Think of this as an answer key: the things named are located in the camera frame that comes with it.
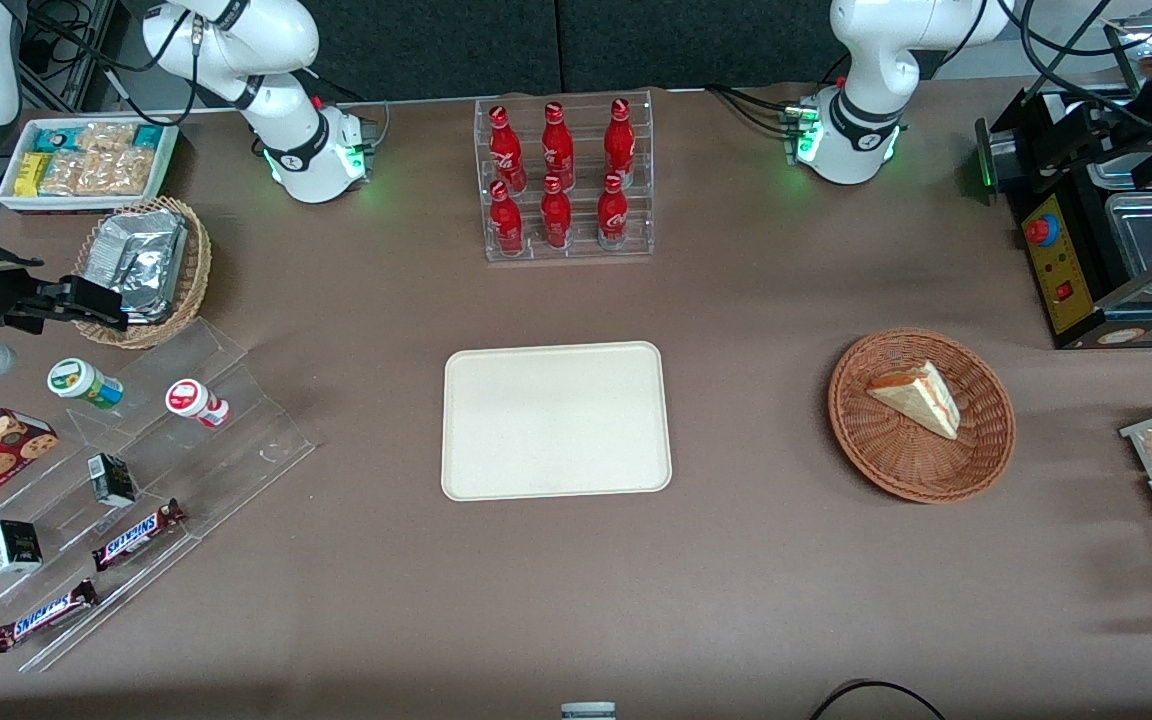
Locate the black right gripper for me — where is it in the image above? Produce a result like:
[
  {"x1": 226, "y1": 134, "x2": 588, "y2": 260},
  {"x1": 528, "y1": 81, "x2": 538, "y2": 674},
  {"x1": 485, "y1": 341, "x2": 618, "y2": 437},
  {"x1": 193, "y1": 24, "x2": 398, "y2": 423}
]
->
[{"x1": 0, "y1": 258, "x2": 129, "y2": 335}]

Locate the triangular sandwich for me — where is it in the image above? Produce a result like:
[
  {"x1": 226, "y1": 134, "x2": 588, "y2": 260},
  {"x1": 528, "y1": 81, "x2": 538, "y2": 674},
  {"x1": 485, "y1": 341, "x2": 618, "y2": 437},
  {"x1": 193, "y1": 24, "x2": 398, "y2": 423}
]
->
[{"x1": 866, "y1": 360, "x2": 963, "y2": 441}]

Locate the light wicker basket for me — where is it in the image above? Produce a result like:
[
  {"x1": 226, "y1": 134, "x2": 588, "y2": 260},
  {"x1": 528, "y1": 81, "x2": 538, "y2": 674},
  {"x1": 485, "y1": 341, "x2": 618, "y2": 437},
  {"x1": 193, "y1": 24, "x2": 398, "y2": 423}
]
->
[{"x1": 73, "y1": 196, "x2": 213, "y2": 350}]

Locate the white snack tray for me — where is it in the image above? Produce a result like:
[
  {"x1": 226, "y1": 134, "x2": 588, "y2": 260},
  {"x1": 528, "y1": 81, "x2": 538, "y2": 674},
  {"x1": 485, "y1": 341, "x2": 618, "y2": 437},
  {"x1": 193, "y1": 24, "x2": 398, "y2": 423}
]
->
[{"x1": 0, "y1": 116, "x2": 180, "y2": 213}]

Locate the cream plastic tray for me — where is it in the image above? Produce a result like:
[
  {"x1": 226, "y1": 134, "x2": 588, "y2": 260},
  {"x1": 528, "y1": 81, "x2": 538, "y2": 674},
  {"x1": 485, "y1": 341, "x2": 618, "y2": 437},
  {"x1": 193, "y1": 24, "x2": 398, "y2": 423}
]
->
[{"x1": 441, "y1": 341, "x2": 674, "y2": 502}]

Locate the brown wicker basket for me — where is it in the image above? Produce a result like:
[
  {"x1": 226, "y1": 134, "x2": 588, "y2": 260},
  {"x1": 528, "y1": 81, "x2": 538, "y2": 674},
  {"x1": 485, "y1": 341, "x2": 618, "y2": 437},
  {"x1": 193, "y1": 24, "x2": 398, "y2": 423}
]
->
[{"x1": 828, "y1": 328, "x2": 1017, "y2": 504}]

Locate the silver foil pack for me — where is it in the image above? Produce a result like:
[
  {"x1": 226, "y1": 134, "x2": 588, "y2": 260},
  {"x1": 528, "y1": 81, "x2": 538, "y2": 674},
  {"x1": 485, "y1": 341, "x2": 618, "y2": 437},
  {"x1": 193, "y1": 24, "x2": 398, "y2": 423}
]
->
[{"x1": 84, "y1": 209, "x2": 189, "y2": 323}]

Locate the green lid yogurt cup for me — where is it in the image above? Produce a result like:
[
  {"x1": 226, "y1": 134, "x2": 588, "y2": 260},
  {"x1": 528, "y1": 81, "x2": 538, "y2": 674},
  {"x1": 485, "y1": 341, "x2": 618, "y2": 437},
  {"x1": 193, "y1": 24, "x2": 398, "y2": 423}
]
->
[{"x1": 47, "y1": 358, "x2": 125, "y2": 411}]

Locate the red lid yogurt cup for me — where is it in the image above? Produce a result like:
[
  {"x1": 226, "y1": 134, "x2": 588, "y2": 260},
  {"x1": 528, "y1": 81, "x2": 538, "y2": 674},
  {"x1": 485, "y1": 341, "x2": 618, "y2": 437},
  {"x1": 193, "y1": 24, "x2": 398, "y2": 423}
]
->
[{"x1": 165, "y1": 378, "x2": 231, "y2": 429}]

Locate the clear cracker pack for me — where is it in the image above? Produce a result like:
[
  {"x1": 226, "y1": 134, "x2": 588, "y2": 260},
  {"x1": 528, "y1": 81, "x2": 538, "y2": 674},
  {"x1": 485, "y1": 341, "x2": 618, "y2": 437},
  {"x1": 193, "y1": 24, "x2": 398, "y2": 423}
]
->
[
  {"x1": 40, "y1": 150, "x2": 83, "y2": 197},
  {"x1": 76, "y1": 148, "x2": 156, "y2": 197},
  {"x1": 76, "y1": 122, "x2": 138, "y2": 154}
]

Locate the yellow snack packet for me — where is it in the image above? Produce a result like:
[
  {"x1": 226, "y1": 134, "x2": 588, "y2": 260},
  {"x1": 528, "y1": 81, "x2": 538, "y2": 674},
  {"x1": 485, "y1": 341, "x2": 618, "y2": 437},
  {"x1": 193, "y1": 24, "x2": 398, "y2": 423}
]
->
[{"x1": 15, "y1": 152, "x2": 53, "y2": 199}]

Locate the small black carton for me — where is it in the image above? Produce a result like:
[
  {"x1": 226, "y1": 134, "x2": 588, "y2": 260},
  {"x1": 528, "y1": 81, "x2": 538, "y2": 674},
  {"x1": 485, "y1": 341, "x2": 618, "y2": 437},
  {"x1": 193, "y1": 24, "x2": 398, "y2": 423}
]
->
[
  {"x1": 0, "y1": 518, "x2": 44, "y2": 575},
  {"x1": 87, "y1": 452, "x2": 138, "y2": 509}
]

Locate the clear acrylic stepped display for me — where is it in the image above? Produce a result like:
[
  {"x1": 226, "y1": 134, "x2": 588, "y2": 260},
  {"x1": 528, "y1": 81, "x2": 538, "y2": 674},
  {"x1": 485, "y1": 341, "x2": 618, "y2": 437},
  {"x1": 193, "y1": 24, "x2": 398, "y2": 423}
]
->
[{"x1": 0, "y1": 318, "x2": 317, "y2": 674}]

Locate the snickers chocolate bar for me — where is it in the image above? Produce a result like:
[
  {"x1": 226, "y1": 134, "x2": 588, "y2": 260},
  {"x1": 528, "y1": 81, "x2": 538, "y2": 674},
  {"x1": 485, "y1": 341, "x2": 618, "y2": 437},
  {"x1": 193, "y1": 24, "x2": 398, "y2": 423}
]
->
[
  {"x1": 0, "y1": 578, "x2": 100, "y2": 654},
  {"x1": 92, "y1": 498, "x2": 187, "y2": 573}
]

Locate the red cola bottle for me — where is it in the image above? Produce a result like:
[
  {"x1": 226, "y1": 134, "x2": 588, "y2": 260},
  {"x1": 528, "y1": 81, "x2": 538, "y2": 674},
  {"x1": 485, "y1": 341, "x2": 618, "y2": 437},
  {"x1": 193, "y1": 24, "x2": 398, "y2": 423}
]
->
[
  {"x1": 541, "y1": 176, "x2": 573, "y2": 250},
  {"x1": 489, "y1": 180, "x2": 525, "y2": 256},
  {"x1": 542, "y1": 102, "x2": 575, "y2": 189},
  {"x1": 597, "y1": 173, "x2": 629, "y2": 250},
  {"x1": 489, "y1": 105, "x2": 525, "y2": 191},
  {"x1": 604, "y1": 98, "x2": 635, "y2": 181}
]

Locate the clear acrylic bottle rack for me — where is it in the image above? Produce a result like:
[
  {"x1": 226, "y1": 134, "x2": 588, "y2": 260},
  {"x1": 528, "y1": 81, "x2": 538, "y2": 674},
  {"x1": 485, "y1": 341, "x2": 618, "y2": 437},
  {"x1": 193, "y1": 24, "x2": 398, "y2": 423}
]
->
[{"x1": 474, "y1": 89, "x2": 656, "y2": 263}]

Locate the black food warmer machine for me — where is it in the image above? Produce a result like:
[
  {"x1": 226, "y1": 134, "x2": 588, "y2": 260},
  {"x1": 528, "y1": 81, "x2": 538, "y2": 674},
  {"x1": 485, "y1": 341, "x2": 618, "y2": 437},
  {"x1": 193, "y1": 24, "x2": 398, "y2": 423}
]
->
[{"x1": 974, "y1": 15, "x2": 1152, "y2": 351}]

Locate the black base cable bundle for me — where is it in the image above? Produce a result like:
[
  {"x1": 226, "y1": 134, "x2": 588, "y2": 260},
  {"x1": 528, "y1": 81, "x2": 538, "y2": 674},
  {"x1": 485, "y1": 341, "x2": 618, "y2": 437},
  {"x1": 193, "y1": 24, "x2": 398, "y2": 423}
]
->
[{"x1": 704, "y1": 84, "x2": 803, "y2": 138}]

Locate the black table cable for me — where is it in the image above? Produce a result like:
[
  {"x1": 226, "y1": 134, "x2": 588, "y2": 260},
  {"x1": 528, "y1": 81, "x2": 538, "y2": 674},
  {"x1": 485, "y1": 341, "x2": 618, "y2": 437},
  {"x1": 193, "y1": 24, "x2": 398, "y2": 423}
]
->
[{"x1": 810, "y1": 679, "x2": 949, "y2": 720}]

